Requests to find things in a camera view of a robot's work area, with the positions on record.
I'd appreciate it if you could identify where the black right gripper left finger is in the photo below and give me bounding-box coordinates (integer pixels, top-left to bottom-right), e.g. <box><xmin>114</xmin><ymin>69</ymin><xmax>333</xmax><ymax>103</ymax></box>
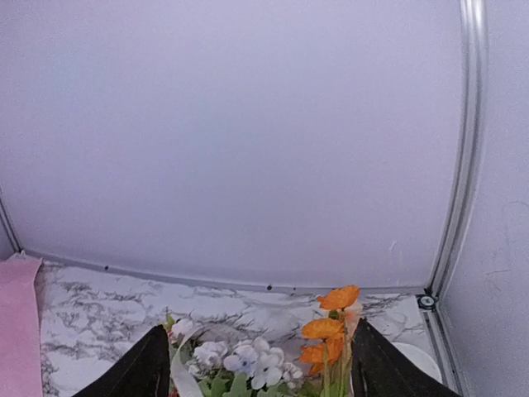
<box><xmin>74</xmin><ymin>325</ymin><xmax>170</xmax><ymax>397</ymax></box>

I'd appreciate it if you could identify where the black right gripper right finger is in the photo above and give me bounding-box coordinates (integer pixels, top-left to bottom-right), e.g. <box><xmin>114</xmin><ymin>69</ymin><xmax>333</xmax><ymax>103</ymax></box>
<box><xmin>350</xmin><ymin>318</ymin><xmax>458</xmax><ymax>397</ymax></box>

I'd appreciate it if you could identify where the orange fake flower stem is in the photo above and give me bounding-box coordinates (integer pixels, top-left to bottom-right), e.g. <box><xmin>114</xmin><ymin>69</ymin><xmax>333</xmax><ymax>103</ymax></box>
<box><xmin>299</xmin><ymin>285</ymin><xmax>362</xmax><ymax>396</ymax></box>

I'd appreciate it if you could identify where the pink wrapping paper sheet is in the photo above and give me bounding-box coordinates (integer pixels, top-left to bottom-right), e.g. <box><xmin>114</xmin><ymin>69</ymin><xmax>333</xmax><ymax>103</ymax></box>
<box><xmin>1</xmin><ymin>254</ymin><xmax>43</xmax><ymax>396</ymax></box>

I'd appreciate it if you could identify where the white fake flower bunch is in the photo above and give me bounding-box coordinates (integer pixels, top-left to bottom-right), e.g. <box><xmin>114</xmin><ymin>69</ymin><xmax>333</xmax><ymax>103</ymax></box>
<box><xmin>163</xmin><ymin>313</ymin><xmax>319</xmax><ymax>396</ymax></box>

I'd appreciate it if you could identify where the cream printed ribbon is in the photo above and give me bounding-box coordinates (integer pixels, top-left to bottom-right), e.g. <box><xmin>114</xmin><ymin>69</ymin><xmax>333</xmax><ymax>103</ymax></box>
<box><xmin>170</xmin><ymin>325</ymin><xmax>203</xmax><ymax>397</ymax></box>

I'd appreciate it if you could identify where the orange bowl white inside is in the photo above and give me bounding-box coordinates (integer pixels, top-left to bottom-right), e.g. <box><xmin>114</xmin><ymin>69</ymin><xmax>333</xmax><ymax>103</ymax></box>
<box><xmin>393</xmin><ymin>342</ymin><xmax>442</xmax><ymax>382</ymax></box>

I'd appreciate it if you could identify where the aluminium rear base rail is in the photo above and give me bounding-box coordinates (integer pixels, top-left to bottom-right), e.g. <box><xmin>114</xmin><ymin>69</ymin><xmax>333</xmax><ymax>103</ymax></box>
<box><xmin>18</xmin><ymin>246</ymin><xmax>424</xmax><ymax>294</ymax></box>

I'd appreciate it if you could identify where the aluminium frame post left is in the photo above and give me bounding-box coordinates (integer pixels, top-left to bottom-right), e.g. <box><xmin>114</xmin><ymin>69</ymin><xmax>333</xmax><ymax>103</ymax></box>
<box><xmin>0</xmin><ymin>193</ymin><xmax>23</xmax><ymax>253</ymax></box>

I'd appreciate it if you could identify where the aluminium frame post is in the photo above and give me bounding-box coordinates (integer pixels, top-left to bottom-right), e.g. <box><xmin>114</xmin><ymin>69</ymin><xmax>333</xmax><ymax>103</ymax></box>
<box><xmin>0</xmin><ymin>193</ymin><xmax>23</xmax><ymax>253</ymax></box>
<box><xmin>427</xmin><ymin>1</ymin><xmax>489</xmax><ymax>300</ymax></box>

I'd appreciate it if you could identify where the aluminium frame post right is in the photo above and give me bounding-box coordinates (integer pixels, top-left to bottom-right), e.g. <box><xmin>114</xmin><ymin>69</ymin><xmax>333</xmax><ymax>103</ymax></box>
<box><xmin>427</xmin><ymin>1</ymin><xmax>489</xmax><ymax>300</ymax></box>

